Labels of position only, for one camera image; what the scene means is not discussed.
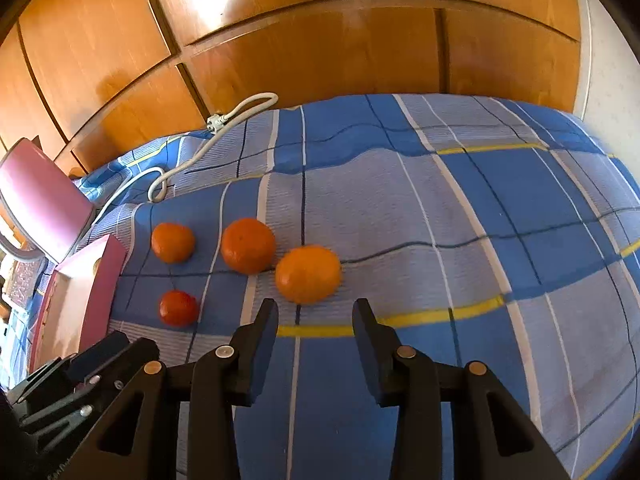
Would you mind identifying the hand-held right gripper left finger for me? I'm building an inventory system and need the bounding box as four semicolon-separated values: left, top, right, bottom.
47;298;280;480

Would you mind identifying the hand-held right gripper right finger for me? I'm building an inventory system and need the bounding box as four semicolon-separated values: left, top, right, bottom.
351;298;571;480

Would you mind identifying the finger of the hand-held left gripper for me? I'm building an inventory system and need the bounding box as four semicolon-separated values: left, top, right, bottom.
67;331;161;387

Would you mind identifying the pink rectangular tray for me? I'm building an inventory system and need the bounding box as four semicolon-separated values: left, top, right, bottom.
29;234;128;375

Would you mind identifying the orange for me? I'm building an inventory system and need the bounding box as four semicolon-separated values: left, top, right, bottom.
221;217;277;276
151;222;196;264
275;245;342;306

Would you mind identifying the red tomato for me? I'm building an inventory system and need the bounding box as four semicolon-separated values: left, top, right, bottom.
158;290;199;327

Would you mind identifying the silver tissue box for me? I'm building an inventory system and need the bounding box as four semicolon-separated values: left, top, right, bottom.
0;259;45;321

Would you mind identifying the blue checked blanket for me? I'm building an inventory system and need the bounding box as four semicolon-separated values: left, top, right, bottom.
0;92;640;480

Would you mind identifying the pink electric kettle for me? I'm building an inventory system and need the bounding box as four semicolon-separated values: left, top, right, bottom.
0;140;96;267

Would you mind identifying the wooden wardrobe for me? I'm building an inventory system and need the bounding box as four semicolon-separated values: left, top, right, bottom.
0;0;586;181

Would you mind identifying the white power cable with plug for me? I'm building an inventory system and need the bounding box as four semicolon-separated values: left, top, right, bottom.
92;92;279;223

